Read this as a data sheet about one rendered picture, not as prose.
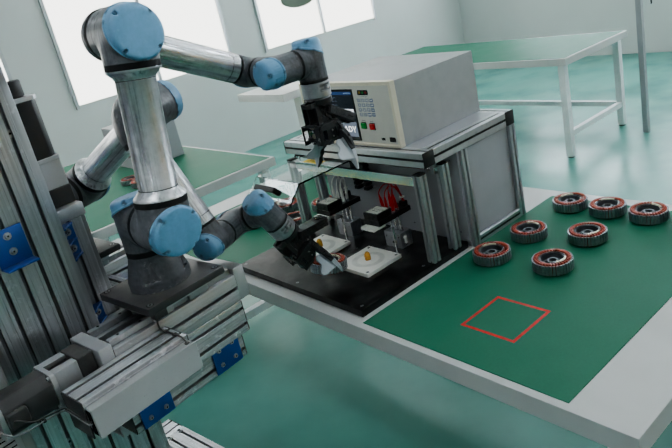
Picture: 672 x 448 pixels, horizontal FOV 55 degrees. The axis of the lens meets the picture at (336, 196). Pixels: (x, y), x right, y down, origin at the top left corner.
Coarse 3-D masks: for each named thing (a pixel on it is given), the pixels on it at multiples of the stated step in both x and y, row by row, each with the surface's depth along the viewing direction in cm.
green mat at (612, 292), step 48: (624, 240) 187; (432, 288) 185; (480, 288) 179; (528, 288) 174; (576, 288) 168; (624, 288) 164; (432, 336) 162; (480, 336) 157; (528, 336) 153; (576, 336) 149; (624, 336) 145; (528, 384) 137; (576, 384) 134
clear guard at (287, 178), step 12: (276, 168) 222; (288, 168) 218; (300, 168) 215; (312, 168) 212; (324, 168) 209; (264, 180) 213; (276, 180) 209; (288, 180) 205; (300, 180) 202; (288, 192) 201; (288, 204) 199
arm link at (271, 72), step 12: (264, 60) 155; (276, 60) 155; (288, 60) 157; (300, 60) 158; (252, 72) 161; (264, 72) 154; (276, 72) 154; (288, 72) 156; (300, 72) 159; (264, 84) 156; (276, 84) 155
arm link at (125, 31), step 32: (96, 32) 130; (128, 32) 126; (160, 32) 131; (128, 64) 129; (160, 64) 134; (128, 96) 132; (128, 128) 134; (160, 128) 136; (160, 160) 136; (160, 192) 137; (160, 224) 135; (192, 224) 140
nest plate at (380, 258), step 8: (368, 248) 212; (376, 248) 211; (352, 256) 209; (360, 256) 208; (376, 256) 205; (384, 256) 204; (392, 256) 203; (400, 256) 203; (352, 264) 204; (360, 264) 202; (368, 264) 201; (376, 264) 200; (384, 264) 199; (352, 272) 200; (360, 272) 197; (368, 272) 196; (376, 272) 197
